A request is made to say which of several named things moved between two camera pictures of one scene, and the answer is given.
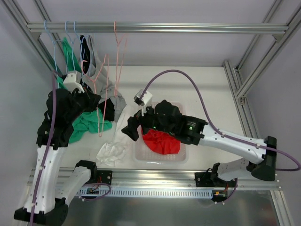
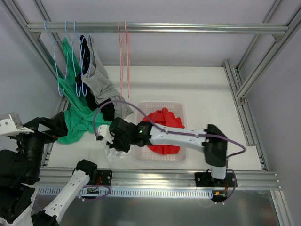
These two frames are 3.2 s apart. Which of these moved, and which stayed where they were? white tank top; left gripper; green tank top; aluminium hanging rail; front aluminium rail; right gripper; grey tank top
Moved: white tank top; left gripper; right gripper
Stayed: green tank top; aluminium hanging rail; front aluminium rail; grey tank top
